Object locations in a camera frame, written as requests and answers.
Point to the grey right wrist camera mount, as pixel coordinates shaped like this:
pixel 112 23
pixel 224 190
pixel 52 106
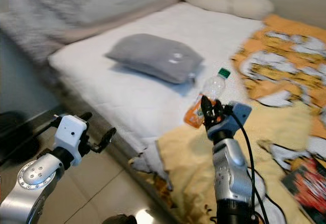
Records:
pixel 237 114

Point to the grey quilted mattress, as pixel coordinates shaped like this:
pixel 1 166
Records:
pixel 63 89

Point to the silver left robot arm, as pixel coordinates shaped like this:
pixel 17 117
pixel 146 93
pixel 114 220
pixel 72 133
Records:
pixel 30 183

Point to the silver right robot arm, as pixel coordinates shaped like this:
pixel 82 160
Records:
pixel 232 173

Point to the dark red cover book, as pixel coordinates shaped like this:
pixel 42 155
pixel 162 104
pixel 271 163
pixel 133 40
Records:
pixel 308 188

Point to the black mesh trash bin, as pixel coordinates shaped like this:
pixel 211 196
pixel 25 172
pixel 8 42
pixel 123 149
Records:
pixel 12 130

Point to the yellow cartoon egg blanket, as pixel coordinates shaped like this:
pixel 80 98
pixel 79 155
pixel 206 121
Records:
pixel 193 173

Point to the small grey pillow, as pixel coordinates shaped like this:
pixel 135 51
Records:
pixel 153 58

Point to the large grey printed pillow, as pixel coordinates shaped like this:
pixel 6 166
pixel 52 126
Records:
pixel 71 10

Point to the plastic bottle orange label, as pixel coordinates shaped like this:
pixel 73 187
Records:
pixel 215 86

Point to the white quilted mattress cover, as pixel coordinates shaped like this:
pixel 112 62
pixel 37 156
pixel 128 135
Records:
pixel 188 30

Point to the long cream bolster pillow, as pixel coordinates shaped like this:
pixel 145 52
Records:
pixel 214 0

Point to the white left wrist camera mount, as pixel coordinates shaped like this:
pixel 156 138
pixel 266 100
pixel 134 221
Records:
pixel 71 130

